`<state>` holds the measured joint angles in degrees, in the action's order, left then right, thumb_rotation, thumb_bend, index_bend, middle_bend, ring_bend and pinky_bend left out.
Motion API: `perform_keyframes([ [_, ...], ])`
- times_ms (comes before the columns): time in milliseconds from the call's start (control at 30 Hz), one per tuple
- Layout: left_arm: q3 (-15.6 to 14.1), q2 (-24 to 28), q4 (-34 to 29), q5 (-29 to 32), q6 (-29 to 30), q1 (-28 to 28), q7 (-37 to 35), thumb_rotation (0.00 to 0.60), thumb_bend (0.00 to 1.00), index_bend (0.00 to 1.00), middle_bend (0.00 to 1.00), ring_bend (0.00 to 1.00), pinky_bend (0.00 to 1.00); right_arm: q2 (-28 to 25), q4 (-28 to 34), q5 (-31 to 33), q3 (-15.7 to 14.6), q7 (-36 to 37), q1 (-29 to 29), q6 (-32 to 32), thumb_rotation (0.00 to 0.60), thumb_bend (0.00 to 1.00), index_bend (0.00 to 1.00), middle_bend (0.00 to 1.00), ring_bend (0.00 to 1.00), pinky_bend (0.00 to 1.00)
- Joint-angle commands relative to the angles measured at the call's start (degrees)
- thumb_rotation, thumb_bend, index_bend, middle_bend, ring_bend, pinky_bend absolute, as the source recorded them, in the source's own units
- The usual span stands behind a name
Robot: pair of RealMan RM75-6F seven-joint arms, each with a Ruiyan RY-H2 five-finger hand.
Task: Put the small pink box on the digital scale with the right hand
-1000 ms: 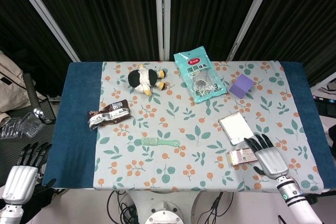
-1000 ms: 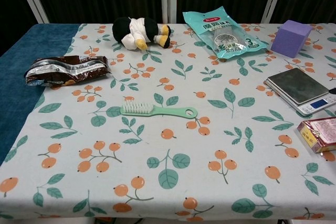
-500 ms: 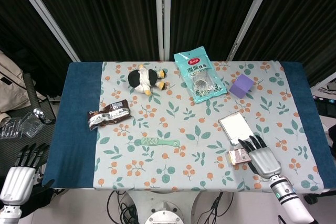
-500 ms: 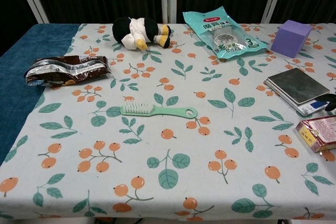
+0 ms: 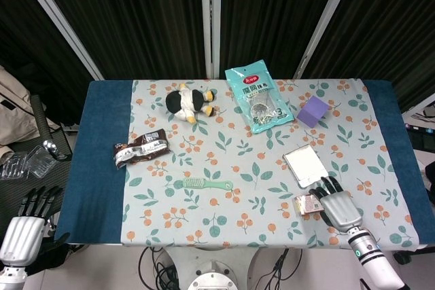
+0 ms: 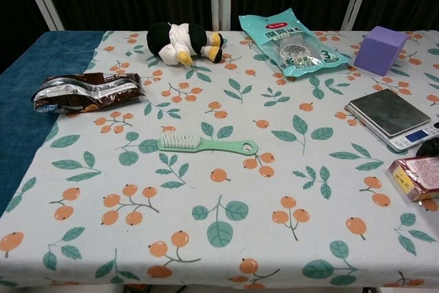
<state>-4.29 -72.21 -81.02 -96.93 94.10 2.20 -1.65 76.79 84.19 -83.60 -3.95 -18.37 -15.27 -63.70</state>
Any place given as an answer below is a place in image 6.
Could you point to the pink and yellow box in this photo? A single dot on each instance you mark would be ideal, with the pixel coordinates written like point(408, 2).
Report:
point(418, 178)

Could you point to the teal packaged product bag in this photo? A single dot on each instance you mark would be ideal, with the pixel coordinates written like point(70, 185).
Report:
point(291, 46)

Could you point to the blue plush cloth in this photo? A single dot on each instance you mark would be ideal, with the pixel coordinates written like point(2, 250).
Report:
point(20, 101)

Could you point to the green plastic brush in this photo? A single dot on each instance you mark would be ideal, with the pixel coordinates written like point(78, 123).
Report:
point(202, 143)

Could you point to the floral fruit print tablecloth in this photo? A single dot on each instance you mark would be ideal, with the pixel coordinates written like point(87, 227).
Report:
point(219, 204)

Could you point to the purple foam cube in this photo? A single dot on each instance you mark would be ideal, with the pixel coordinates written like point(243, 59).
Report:
point(377, 51)

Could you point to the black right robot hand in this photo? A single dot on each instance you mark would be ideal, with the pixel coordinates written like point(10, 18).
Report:
point(429, 149)

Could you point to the brown crumpled snack bag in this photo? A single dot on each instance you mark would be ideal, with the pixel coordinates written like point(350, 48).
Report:
point(89, 92)

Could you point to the black white penguin plush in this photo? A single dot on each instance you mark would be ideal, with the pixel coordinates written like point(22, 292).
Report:
point(181, 43)

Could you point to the digital kitchen scale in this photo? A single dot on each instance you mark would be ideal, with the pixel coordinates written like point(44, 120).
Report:
point(391, 114)

